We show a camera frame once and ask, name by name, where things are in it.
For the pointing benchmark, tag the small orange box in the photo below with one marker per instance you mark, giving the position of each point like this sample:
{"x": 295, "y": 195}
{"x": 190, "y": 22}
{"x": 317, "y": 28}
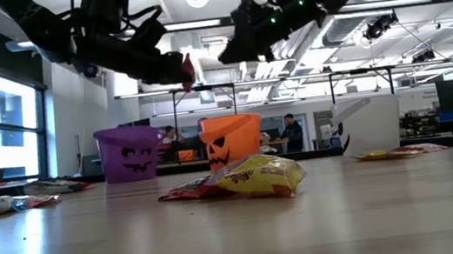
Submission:
{"x": 186, "y": 156}

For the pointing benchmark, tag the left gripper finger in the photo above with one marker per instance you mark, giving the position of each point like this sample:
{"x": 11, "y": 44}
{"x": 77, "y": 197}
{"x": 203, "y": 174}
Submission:
{"x": 176, "y": 75}
{"x": 174, "y": 59}

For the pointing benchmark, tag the black metal table frame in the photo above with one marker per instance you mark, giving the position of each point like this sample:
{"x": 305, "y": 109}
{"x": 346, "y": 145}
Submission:
{"x": 317, "y": 153}

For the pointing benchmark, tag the small black monitor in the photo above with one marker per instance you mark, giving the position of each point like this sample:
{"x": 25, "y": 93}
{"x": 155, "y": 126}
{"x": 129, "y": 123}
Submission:
{"x": 134, "y": 124}

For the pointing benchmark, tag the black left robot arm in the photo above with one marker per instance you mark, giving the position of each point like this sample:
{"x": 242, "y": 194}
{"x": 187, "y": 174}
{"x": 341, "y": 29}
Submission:
{"x": 37, "y": 24}

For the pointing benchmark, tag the black ceiling spotlight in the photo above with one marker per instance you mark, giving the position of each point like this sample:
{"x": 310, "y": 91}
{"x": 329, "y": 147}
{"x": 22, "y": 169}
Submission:
{"x": 424, "y": 55}
{"x": 378, "y": 28}

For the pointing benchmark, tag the black metal gantry frame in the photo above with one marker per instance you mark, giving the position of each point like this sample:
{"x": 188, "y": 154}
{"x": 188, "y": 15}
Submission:
{"x": 204, "y": 88}
{"x": 359, "y": 70}

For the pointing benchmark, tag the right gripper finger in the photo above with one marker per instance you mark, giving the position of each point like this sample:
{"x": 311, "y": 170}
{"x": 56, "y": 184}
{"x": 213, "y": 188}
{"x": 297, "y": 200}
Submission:
{"x": 239, "y": 43}
{"x": 243, "y": 55}

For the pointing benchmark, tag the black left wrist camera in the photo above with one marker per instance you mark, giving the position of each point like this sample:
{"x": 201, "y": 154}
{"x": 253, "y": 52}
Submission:
{"x": 150, "y": 31}

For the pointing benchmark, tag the person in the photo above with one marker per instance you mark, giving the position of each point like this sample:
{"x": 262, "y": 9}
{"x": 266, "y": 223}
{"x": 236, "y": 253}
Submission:
{"x": 202, "y": 121}
{"x": 293, "y": 135}
{"x": 169, "y": 134}

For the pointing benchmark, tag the white ghost face bucket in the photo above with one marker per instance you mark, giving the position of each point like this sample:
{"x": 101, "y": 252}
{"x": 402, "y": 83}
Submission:
{"x": 371, "y": 125}

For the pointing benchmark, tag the purple Halloween face bucket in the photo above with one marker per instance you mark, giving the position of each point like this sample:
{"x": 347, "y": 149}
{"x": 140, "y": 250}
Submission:
{"x": 130, "y": 157}

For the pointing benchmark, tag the orange pumpkin face bucket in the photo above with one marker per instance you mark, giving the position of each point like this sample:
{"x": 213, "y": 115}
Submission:
{"x": 237, "y": 139}

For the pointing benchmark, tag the silver ventilation duct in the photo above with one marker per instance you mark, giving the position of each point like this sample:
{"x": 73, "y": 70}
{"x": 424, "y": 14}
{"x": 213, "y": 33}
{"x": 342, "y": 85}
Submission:
{"x": 349, "y": 29}

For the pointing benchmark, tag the black beam with light strips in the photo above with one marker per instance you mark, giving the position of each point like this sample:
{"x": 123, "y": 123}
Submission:
{"x": 390, "y": 3}

